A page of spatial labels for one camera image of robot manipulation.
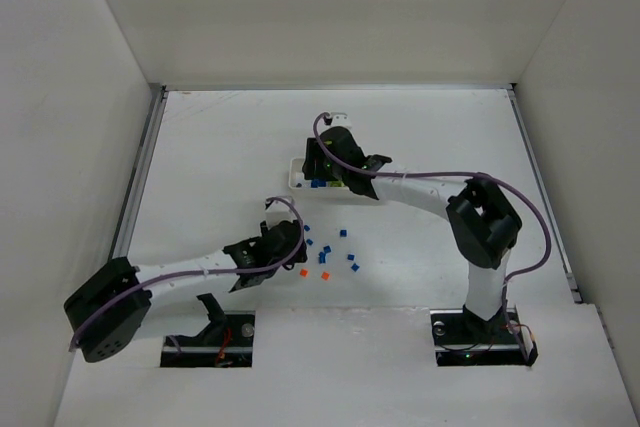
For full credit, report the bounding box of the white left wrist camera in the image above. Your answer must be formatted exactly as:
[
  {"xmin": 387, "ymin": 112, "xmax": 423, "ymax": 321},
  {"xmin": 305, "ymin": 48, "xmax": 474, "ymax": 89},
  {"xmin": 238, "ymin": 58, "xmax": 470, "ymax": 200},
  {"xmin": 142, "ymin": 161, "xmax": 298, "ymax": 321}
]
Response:
[{"xmin": 264, "ymin": 197, "xmax": 280, "ymax": 212}]

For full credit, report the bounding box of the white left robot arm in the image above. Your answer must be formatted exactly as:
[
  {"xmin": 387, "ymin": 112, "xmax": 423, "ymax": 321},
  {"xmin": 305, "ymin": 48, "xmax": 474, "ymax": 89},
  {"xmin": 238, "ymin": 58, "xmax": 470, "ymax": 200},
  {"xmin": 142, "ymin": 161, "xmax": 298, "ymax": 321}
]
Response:
[{"xmin": 64, "ymin": 220, "xmax": 307, "ymax": 363}]

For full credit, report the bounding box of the white divided sorting tray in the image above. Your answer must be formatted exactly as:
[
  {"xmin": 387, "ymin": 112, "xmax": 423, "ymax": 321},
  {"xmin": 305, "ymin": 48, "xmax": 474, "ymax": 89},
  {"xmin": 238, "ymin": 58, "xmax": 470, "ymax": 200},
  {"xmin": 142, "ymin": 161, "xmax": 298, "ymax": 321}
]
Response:
[{"xmin": 288, "ymin": 157, "xmax": 370, "ymax": 203}]

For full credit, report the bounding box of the blue round lego piece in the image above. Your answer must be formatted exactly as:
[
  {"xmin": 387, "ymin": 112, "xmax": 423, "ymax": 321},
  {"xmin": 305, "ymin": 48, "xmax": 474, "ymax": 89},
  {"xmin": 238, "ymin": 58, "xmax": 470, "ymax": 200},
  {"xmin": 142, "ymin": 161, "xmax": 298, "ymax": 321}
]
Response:
[{"xmin": 310, "ymin": 179, "xmax": 327, "ymax": 189}]

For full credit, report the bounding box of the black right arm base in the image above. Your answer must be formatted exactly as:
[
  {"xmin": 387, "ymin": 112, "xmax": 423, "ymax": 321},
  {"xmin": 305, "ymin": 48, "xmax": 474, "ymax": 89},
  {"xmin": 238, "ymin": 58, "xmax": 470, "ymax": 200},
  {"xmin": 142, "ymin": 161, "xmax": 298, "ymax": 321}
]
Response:
[{"xmin": 430, "ymin": 308, "xmax": 539, "ymax": 367}]

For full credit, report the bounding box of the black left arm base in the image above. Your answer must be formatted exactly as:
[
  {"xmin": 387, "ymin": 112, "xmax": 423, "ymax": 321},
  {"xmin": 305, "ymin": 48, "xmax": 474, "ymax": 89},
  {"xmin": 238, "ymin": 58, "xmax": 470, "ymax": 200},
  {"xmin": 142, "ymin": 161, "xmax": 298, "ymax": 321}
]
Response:
[{"xmin": 160, "ymin": 294, "xmax": 256, "ymax": 369}]

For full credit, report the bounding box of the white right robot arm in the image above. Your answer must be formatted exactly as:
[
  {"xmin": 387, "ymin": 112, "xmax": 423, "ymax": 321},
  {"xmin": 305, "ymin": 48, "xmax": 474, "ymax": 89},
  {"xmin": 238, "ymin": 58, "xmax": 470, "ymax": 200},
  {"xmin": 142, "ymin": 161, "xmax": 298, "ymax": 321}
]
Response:
[{"xmin": 302, "ymin": 127, "xmax": 522, "ymax": 322}]

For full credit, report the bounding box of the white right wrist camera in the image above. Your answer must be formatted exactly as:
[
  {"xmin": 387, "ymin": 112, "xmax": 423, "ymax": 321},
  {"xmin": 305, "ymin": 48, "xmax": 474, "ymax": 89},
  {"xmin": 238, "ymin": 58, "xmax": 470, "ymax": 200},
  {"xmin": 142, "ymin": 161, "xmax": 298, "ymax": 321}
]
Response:
[{"xmin": 324, "ymin": 112, "xmax": 352, "ymax": 129}]

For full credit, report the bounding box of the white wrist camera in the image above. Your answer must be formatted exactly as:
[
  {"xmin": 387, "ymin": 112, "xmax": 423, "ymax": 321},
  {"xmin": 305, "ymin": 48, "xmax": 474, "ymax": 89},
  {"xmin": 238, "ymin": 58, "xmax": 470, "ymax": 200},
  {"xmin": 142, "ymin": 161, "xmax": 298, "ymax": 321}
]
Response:
[
  {"xmin": 264, "ymin": 197, "xmax": 280, "ymax": 212},
  {"xmin": 324, "ymin": 112, "xmax": 352, "ymax": 129}
]

